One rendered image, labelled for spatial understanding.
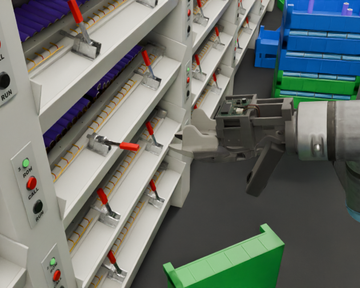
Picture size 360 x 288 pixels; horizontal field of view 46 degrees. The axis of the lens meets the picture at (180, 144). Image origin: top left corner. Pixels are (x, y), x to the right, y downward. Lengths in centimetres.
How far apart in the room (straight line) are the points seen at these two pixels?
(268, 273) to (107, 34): 73
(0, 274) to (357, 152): 52
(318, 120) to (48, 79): 39
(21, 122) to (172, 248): 87
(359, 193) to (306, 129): 14
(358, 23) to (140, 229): 100
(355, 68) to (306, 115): 104
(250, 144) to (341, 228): 87
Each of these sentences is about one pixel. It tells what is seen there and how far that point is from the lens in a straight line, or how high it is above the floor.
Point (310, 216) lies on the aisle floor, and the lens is 150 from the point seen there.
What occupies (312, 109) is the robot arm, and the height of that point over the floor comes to 70.
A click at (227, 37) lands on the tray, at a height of 35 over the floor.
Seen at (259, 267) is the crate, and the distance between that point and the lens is 113.
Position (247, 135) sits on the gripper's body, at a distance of 66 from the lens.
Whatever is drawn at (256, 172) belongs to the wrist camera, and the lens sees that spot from 71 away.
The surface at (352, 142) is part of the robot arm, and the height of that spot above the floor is 68.
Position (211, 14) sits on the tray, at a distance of 149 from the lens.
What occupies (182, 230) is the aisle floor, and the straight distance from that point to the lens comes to 139.
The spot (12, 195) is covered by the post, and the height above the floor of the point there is 66.
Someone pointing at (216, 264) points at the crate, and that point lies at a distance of 105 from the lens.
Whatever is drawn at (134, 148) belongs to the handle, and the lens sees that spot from 77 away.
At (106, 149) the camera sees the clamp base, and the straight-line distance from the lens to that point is 80.
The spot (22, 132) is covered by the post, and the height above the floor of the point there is 73.
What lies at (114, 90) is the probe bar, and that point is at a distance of 93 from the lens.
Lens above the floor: 103
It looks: 36 degrees down
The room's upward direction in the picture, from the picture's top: straight up
